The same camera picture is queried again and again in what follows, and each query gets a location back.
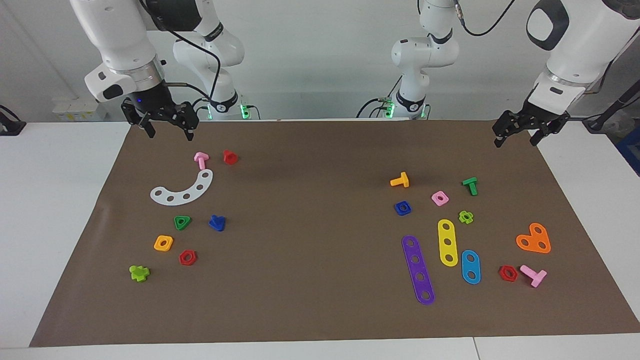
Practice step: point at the orange plastic bolt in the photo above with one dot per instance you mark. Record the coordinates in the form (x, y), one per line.
(403, 180)

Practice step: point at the yellow three-hole strip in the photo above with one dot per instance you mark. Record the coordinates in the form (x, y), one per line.
(447, 235)

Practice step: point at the blue crate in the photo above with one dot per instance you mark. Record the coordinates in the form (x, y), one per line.
(631, 150)

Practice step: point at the orange heart-shaped plate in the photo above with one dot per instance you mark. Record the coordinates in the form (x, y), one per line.
(534, 241)

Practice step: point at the blue two-hole strip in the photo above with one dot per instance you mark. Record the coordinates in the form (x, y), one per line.
(470, 267)

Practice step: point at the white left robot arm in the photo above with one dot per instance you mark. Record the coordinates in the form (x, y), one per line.
(570, 50)

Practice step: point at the purple four-hole strip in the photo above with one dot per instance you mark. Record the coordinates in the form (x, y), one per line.
(417, 268)

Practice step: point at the green plastic bolt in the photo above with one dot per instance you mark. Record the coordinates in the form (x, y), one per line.
(471, 186)

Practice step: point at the lime green flower nut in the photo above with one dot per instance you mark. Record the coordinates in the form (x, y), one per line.
(462, 216)

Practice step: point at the black table clamp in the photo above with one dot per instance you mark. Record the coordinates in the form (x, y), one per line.
(10, 127)

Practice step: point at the white background box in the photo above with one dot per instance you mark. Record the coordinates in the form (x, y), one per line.
(75, 111)

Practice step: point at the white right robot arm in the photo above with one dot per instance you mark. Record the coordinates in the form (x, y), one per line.
(120, 35)

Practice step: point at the orange square nut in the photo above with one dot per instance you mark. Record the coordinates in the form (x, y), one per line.
(157, 246)

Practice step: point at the lime green cross bolt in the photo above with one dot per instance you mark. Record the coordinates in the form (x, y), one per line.
(139, 273)

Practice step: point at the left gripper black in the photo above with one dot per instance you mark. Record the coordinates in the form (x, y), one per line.
(540, 116)

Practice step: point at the green triangle nut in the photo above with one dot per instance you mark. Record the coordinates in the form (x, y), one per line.
(187, 220)

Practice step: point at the brown table mat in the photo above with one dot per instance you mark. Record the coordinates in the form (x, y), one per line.
(300, 275)

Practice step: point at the red hexagon nut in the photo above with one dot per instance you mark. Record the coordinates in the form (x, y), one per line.
(193, 261)
(514, 276)

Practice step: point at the pink square nut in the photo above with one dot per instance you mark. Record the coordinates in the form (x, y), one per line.
(444, 195)

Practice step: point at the pink plastic bolt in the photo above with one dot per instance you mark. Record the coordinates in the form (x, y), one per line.
(201, 159)
(537, 276)

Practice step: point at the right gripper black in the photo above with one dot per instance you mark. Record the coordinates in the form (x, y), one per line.
(152, 100)

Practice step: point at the blue plastic bolt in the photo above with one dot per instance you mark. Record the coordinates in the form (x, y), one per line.
(217, 224)

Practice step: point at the red plastic bolt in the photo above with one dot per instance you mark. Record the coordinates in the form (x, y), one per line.
(230, 158)

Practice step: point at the black stand pole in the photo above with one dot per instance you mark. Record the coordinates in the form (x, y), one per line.
(600, 119)

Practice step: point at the blue square nut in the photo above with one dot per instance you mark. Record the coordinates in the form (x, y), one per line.
(397, 206)

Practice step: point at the white curved perforated strip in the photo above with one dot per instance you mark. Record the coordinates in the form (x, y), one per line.
(193, 192)

